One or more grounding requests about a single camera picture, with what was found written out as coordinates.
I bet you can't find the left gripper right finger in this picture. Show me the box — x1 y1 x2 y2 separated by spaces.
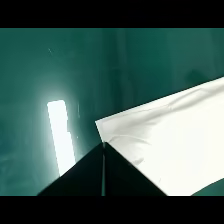
103 142 168 197

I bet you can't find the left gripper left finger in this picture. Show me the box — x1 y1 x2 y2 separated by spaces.
37 142 104 197

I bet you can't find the white garment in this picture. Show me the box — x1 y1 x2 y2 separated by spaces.
95 76 224 197

